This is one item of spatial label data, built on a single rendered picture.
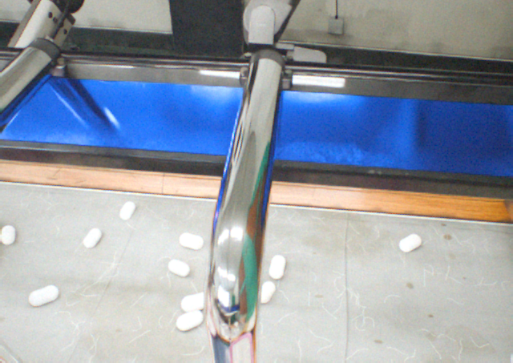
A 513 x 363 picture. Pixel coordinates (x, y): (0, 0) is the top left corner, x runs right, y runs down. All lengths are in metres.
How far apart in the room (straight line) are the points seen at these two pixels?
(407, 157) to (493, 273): 0.42
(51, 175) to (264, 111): 0.61
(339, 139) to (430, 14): 2.30
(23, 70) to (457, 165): 0.27
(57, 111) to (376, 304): 0.45
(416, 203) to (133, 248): 0.45
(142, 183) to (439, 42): 2.17
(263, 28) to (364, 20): 1.94
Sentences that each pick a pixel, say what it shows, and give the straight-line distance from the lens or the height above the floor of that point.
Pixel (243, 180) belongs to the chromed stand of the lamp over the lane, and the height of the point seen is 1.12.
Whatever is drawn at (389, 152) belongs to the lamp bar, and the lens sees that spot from 0.28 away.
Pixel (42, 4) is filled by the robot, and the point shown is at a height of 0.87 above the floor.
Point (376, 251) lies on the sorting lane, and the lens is 0.64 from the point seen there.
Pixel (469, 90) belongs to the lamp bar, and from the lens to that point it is 0.29.
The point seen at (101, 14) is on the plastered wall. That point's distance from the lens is 2.89.
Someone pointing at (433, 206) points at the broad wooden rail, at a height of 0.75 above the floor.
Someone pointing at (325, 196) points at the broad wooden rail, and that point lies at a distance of 0.68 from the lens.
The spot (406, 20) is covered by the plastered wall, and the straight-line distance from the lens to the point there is 2.55.
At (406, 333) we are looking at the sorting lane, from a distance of 0.58.
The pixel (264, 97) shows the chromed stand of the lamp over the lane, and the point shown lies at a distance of 0.22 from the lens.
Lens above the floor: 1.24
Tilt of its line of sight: 44 degrees down
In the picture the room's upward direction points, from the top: straight up
